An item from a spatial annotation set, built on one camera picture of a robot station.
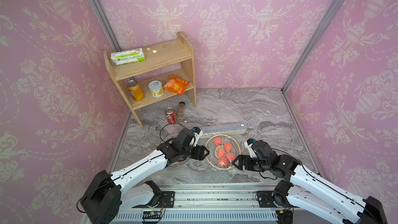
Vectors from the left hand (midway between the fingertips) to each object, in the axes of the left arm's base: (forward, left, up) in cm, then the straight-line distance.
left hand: (205, 152), depth 79 cm
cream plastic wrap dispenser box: (+17, -11, -5) cm, 21 cm away
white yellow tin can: (+29, +28, +17) cm, 44 cm away
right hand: (-5, -17, -2) cm, 18 cm away
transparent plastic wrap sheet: (+5, -10, -7) cm, 14 cm away
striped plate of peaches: (+5, -10, -7) cm, 14 cm away
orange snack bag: (+32, +17, +17) cm, 40 cm away
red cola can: (+24, +21, 0) cm, 32 cm away
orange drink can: (+24, +37, +20) cm, 48 cm away
